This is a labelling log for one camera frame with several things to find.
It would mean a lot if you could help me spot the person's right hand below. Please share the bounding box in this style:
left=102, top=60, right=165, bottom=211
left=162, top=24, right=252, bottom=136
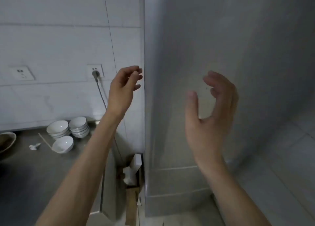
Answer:
left=184, top=70, right=239, bottom=164

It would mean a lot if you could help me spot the person's left hand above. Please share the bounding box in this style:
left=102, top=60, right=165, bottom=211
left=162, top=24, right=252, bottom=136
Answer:
left=106, top=65, right=143, bottom=122

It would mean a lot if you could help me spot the grey refrigerator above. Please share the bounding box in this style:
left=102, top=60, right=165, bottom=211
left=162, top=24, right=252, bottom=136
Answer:
left=144, top=0, right=315, bottom=172

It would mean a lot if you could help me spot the person's right forearm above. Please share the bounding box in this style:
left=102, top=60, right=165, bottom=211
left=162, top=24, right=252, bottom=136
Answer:
left=196, top=156, right=272, bottom=226

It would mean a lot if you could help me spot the person's left forearm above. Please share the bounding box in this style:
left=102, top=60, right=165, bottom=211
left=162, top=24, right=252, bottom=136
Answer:
left=34, top=110, right=125, bottom=226

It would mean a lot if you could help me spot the group of white bowls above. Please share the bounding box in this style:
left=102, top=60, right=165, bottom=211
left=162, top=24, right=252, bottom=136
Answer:
left=46, top=116, right=90, bottom=154

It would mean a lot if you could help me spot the wooden chopstick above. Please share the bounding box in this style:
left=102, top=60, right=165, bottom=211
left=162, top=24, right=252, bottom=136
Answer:
left=38, top=133, right=53, bottom=151

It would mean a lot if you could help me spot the brown cardboard piece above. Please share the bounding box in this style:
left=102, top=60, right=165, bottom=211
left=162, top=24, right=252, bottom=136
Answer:
left=125, top=186, right=140, bottom=226

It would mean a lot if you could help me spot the brown shallow dish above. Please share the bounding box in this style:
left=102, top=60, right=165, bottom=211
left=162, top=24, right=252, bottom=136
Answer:
left=0, top=132, right=17, bottom=158

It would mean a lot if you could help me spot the stainless steel table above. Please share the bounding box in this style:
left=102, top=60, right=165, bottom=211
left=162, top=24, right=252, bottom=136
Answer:
left=0, top=121, right=119, bottom=226

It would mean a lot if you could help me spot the grey plug and cable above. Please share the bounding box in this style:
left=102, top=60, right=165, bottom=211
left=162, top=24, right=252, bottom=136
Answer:
left=92, top=70, right=126, bottom=167

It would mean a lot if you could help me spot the white wall socket with plug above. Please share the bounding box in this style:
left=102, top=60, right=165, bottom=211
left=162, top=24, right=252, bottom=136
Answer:
left=86, top=64, right=105, bottom=81

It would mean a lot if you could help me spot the white empty wall socket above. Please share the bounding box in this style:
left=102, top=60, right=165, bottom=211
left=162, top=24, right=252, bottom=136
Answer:
left=9, top=65, right=36, bottom=81

